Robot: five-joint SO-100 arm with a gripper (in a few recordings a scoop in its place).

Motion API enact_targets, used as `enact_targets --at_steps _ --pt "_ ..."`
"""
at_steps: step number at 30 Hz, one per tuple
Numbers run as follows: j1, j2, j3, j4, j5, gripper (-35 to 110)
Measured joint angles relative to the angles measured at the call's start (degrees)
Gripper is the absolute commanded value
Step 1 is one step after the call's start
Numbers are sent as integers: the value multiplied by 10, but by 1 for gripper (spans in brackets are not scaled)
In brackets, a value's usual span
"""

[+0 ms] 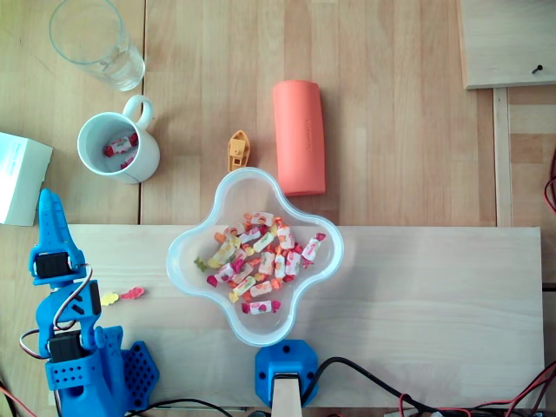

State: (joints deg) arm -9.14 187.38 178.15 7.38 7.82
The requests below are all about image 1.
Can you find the red gummy candy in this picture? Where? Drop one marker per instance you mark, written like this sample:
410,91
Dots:
132,294

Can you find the blue camera mount foot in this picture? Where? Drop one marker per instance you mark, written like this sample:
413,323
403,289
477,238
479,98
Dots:
286,356

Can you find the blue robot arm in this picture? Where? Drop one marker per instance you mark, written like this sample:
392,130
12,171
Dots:
104,365

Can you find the black screw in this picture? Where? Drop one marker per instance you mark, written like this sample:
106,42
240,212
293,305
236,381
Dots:
537,68

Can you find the coral rolled case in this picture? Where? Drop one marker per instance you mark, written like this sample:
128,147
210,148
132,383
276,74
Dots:
299,139

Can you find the wooden mount stick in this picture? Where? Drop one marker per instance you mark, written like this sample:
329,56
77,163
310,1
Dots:
286,397

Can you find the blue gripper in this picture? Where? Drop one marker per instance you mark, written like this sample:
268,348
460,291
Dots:
49,263

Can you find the candy with red ends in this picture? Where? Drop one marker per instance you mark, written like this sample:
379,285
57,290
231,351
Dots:
223,273

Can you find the clear drinking glass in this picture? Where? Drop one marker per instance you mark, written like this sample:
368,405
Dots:
102,48

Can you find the white cardboard box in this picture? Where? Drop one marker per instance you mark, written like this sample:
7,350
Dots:
21,178

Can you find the clear four-lobed plastic bowl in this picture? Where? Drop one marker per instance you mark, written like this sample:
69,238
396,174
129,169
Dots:
260,195

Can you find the large light wooden board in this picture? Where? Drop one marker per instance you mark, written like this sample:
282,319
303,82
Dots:
434,313

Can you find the wrapped fruit candy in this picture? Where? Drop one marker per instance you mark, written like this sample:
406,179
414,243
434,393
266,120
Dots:
313,249
280,266
121,144
260,307
235,229
266,262
128,162
260,217
262,287
284,235
244,286
223,253
265,242
242,273
253,235
293,262

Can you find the small wooden board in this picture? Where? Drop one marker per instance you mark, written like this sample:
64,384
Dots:
508,39

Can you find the blue perforated robot base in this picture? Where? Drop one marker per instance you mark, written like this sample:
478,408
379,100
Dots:
141,373

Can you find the narrow wooden slat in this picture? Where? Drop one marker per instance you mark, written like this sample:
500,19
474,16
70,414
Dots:
502,156

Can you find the orange toy boat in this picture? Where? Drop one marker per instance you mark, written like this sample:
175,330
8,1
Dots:
238,152

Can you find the white ceramic mug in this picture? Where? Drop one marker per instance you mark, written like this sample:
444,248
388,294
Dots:
145,156

